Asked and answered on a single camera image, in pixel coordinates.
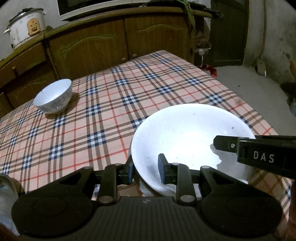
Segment brown wooden sideboard cabinet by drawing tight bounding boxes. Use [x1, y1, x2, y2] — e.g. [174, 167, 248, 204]
[1, 6, 195, 116]

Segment red item on floor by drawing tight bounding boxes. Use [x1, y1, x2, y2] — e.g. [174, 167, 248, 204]
[199, 64, 217, 78]

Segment person's right hand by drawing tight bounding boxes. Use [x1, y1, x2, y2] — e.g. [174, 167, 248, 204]
[283, 181, 296, 241]

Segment dark door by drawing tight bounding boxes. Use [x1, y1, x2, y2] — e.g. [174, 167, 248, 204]
[208, 1, 249, 67]

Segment white microwave oven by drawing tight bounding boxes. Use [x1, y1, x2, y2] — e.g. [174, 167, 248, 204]
[56, 1, 149, 21]

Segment steel mixing bowl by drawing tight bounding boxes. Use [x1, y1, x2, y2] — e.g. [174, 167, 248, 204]
[0, 173, 20, 237]

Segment blue-white ceramic bowl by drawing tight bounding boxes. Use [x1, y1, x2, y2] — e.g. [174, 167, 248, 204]
[33, 79, 72, 114]

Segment plaid tablecloth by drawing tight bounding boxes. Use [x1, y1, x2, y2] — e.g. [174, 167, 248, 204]
[0, 49, 293, 202]

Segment shallow white bowl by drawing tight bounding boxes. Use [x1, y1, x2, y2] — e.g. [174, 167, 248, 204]
[130, 103, 255, 197]

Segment small steel plate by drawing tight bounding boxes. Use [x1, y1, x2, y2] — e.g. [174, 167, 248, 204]
[133, 169, 162, 197]

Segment green cloth on cabinet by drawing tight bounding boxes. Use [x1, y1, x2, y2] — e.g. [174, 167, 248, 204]
[144, 0, 224, 54]

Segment white rice cooker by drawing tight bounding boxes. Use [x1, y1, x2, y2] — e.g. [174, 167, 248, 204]
[4, 8, 47, 50]

